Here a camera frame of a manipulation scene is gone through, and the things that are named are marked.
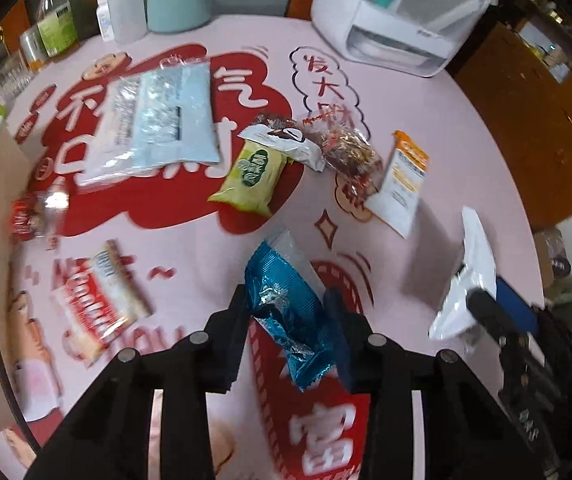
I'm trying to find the clear drinking glass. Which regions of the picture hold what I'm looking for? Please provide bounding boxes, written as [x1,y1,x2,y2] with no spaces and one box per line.
[0,51,35,99]

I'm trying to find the cardboard box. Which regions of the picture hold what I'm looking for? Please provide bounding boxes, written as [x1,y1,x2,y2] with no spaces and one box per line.
[532,226,572,284]

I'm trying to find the wooden cabinet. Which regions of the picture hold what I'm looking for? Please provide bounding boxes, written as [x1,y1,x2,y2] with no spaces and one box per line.
[452,0,572,233]

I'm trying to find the clear wash bottle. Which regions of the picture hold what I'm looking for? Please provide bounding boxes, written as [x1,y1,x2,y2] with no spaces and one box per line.
[97,0,150,45]

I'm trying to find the small spice jar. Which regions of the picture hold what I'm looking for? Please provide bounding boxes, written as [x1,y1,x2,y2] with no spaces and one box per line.
[18,26,50,69]

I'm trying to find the small red candy packet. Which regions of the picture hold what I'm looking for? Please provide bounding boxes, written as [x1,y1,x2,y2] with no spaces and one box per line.
[7,181,71,244]

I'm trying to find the blue foil snack packet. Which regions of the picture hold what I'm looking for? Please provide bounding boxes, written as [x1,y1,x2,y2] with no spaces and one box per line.
[244,240,337,393]

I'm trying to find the green label bottle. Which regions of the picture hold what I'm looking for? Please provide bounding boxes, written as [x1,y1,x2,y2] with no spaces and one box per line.
[35,0,80,59]

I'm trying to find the white brown snack packet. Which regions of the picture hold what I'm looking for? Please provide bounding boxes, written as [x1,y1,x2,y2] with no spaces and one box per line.
[237,111,327,174]

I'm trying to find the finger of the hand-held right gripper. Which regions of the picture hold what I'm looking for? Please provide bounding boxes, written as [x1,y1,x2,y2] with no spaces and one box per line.
[466,287,522,357]
[493,275,539,336]

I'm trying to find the white pill bottle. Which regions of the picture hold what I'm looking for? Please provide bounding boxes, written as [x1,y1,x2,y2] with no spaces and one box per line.
[96,6,118,44]

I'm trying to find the green snack packet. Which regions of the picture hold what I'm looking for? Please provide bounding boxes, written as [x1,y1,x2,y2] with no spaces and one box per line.
[207,139,295,219]

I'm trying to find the red white cookie packet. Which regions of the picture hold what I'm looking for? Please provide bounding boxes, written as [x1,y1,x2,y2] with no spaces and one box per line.
[47,239,153,367]

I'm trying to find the clear packet mixed nuts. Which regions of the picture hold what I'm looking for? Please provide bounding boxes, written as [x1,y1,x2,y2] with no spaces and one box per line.
[302,114,385,202]

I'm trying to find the light blue snack packet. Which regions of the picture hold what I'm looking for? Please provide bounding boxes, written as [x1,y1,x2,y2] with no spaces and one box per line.
[80,56,225,187]

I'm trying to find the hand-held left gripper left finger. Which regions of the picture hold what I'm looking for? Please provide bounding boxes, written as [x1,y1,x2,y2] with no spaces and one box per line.
[21,284,253,480]

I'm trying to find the white grey snack packet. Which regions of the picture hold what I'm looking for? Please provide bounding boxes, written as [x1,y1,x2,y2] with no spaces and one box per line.
[428,205,499,345]

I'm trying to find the orange white snack packet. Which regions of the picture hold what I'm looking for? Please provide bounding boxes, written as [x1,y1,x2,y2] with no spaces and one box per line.
[365,130,430,239]

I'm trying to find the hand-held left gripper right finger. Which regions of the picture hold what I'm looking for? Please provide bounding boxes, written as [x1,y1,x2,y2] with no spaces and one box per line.
[323,287,562,480]

